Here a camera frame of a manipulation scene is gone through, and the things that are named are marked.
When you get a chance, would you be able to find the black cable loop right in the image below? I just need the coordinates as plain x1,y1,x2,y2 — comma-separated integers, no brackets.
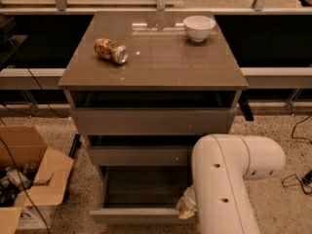
291,112,312,144

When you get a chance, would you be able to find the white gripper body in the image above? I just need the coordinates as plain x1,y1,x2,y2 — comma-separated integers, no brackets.
183,185,197,211

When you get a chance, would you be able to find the crushed soda can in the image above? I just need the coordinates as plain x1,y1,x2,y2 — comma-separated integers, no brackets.
94,38,129,64

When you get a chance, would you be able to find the open cardboard box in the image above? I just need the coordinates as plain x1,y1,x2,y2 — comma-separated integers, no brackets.
0,127,73,234

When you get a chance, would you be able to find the white ceramic bowl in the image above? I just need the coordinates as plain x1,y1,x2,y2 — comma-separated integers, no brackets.
183,16,216,42

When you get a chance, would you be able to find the grey top drawer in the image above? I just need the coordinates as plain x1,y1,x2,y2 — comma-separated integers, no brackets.
70,108,236,136

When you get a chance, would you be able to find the black cable on floor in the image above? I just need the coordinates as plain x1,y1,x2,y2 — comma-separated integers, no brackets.
281,169,312,196

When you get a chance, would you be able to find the grey bottom drawer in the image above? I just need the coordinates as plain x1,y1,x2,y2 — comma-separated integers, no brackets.
90,166,196,224

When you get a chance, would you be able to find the black cable over box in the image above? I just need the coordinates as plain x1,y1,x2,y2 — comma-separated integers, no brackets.
0,135,52,234

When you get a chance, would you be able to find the clutter of bottles in box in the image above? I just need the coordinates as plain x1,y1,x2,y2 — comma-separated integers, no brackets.
0,160,39,207

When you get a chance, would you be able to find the grey drawer cabinet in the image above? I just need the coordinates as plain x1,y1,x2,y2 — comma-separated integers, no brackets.
58,11,250,226

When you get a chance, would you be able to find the black bar on floor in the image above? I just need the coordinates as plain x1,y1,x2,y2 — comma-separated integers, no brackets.
62,134,81,203

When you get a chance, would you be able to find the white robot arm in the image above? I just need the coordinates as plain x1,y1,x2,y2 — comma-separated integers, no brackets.
176,135,286,234

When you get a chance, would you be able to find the grey drawer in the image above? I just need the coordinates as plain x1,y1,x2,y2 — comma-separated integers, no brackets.
70,108,236,136
87,146,192,166
90,166,196,224

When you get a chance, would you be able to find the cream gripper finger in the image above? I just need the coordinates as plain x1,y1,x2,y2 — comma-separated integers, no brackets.
175,197,185,211
178,209,195,219

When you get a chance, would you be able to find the grey middle drawer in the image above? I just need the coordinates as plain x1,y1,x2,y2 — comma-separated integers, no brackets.
87,146,192,166

